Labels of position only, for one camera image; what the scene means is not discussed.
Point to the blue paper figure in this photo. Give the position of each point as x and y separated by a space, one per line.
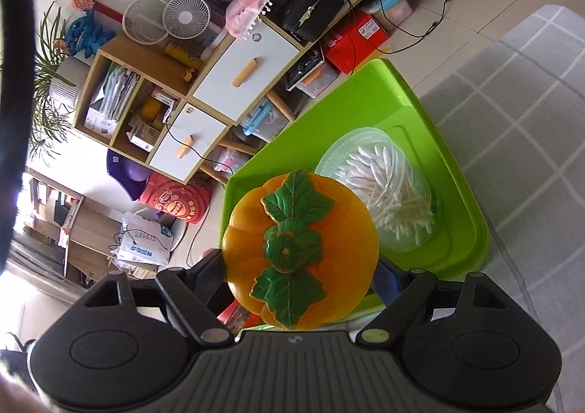
84 36

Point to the yellow can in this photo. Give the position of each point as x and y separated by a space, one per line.
183 54

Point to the clear cotton swab jar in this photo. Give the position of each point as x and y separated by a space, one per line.
388 193

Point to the green plastic box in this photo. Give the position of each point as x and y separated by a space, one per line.
365 97

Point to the black carry case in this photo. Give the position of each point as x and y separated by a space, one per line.
311 11

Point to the clear box pale lid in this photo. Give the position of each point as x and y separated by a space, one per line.
393 4

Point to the black flat device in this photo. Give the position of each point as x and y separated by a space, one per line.
304 68

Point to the wooden bookshelf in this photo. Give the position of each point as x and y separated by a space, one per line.
50 221

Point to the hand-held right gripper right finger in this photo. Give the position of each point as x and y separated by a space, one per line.
388 285

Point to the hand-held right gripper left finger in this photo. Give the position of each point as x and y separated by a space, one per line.
205 276

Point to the white desk fan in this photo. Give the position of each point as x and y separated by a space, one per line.
144 20
185 15

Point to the red cardboard box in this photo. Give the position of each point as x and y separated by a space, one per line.
356 43

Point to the wooden TV cabinet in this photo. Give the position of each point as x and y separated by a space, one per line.
137 52

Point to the stack of papers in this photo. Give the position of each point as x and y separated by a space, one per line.
112 97

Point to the small white box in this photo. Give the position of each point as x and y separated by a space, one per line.
162 97

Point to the white cabinet drawer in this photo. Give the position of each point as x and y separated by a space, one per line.
265 52
183 125

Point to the clear box orange latch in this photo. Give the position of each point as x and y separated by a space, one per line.
322 82

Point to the red printed barrel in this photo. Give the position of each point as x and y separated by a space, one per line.
173 203

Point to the orange toy pumpkin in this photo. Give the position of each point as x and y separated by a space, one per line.
247 248

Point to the white shopping bag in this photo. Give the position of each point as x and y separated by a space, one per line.
141 244

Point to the white cardboard box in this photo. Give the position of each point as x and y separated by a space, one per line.
144 136

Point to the yellow round toy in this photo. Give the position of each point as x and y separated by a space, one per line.
151 110

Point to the clear box blue lid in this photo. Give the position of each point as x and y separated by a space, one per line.
258 118

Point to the green potted plant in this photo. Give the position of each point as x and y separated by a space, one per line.
61 84

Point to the clear box white lid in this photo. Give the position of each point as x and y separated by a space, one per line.
231 159

